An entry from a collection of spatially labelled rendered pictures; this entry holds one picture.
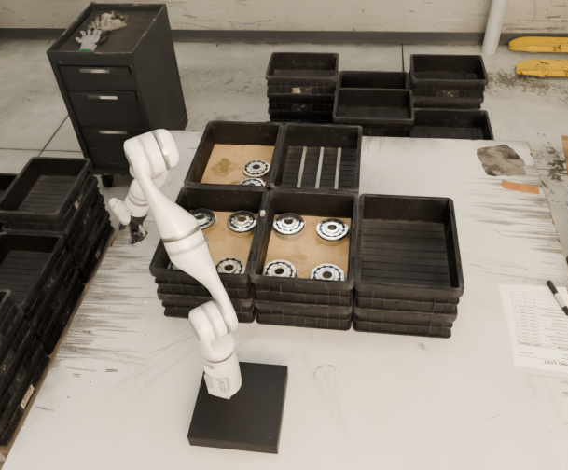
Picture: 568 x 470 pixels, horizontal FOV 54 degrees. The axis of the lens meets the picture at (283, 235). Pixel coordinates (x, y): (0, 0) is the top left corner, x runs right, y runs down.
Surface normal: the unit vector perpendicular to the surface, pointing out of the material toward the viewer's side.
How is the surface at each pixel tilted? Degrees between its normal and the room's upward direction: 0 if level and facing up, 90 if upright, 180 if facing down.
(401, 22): 90
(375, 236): 0
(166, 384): 0
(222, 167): 0
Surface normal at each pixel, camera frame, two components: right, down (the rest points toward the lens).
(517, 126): -0.04, -0.72
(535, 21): -0.12, 0.69
